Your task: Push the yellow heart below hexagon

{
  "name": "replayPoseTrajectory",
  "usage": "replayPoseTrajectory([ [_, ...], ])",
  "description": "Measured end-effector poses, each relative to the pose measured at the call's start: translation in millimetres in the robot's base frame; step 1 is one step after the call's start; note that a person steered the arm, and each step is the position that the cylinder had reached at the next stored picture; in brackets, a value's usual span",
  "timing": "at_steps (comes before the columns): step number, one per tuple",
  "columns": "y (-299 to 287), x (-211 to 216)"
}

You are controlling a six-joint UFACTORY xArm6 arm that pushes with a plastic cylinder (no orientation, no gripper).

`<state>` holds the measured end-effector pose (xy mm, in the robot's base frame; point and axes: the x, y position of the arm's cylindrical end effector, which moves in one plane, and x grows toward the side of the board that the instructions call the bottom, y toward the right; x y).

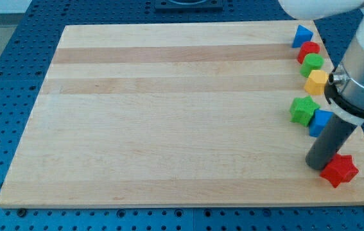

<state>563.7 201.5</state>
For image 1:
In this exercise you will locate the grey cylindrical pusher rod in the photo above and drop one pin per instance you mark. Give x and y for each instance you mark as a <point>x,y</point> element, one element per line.
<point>329,142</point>

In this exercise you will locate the black flange mount ring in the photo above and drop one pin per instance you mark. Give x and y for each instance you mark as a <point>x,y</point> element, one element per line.
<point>346,98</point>

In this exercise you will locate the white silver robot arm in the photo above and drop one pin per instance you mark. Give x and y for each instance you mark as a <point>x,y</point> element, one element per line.
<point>352,62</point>

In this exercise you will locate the yellow hexagon block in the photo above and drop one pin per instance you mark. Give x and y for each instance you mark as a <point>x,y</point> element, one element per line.
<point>316,82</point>

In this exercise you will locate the blue cube block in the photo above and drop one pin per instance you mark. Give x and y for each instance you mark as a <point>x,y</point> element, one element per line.
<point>318,122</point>

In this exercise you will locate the red star block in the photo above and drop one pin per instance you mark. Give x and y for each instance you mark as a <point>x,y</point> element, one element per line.
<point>340,169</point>

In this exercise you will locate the green star block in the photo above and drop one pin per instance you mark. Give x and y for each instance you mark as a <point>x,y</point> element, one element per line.
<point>302,110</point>

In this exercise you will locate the green cylinder block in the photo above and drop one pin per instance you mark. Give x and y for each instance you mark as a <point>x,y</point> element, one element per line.
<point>312,61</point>

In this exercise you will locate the red cylinder block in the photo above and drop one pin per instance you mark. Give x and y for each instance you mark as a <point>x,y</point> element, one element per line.
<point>307,48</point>

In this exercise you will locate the blue triangle block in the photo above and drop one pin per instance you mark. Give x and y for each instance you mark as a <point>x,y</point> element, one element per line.
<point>302,35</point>

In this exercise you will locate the wooden board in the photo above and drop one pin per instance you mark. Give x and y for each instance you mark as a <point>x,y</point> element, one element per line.
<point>172,115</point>

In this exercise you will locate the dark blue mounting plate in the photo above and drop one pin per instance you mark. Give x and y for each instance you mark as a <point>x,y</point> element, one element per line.
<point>187,5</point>

